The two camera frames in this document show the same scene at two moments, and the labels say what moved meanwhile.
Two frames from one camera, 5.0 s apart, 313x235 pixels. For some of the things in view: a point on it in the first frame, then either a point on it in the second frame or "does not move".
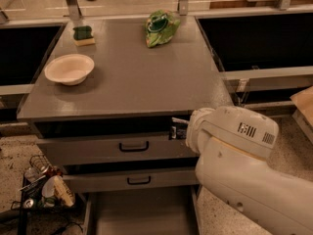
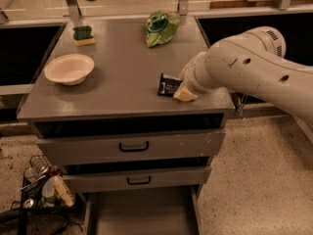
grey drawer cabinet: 111,97 does not move
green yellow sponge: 82,35 does not move
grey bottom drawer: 142,211 does not move
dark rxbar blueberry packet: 178,128 -> 167,85
